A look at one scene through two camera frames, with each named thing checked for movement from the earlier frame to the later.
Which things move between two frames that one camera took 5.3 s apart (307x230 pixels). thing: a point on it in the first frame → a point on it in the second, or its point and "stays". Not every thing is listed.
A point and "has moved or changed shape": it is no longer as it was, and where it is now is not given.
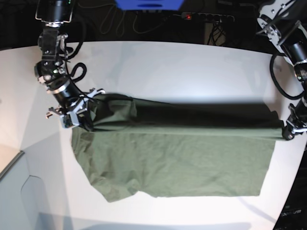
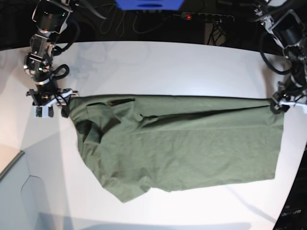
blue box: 150,5 stays
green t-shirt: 137,147 has moved or changed shape
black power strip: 206,17 stays
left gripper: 77,113 → 47,98
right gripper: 296,123 → 279,103
